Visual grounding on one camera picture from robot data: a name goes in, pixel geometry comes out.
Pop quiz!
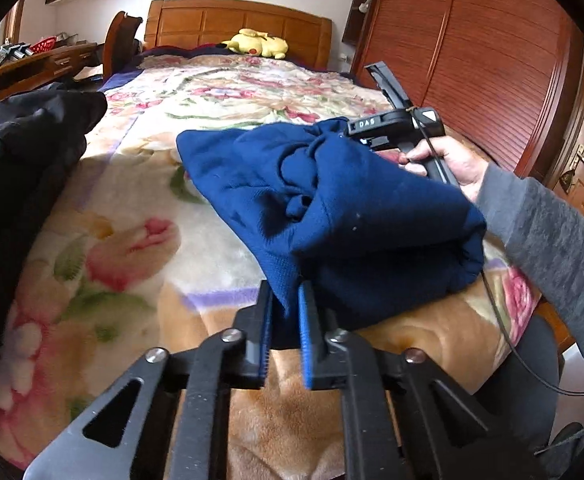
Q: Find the blue suit jacket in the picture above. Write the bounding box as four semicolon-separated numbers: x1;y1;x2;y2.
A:
176;118;486;349

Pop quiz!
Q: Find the grey sleeved right forearm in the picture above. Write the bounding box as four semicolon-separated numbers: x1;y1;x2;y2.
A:
476;165;584;356

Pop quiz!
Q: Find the person's right hand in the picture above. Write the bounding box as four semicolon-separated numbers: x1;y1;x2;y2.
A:
398;136;488;203

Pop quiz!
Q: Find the wooden louvered wardrobe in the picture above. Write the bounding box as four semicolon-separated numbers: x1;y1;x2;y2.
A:
350;0;584;180

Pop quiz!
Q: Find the yellow Pikachu plush toy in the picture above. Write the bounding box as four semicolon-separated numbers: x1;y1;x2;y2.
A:
219;28;289;60

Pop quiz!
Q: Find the floral bed blanket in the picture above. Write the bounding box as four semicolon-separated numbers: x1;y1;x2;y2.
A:
0;53;544;480

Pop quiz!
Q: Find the wooden bed headboard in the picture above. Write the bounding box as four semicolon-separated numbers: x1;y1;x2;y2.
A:
143;0;332;70

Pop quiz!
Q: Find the wooden desk chair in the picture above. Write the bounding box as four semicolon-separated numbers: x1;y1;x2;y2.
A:
102;11;142;82

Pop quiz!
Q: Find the black garment pile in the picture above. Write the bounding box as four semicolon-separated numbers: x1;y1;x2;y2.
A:
0;86;108;343

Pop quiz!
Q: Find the red basket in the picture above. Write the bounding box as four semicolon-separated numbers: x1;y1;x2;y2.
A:
30;36;57;54

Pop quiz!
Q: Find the black gadget on desk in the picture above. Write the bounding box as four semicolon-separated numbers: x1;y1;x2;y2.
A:
0;42;34;66

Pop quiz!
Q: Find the wooden desk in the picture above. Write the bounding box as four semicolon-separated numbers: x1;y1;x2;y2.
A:
0;42;98;100

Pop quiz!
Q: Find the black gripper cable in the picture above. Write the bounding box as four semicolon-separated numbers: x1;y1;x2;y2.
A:
413;109;584;399

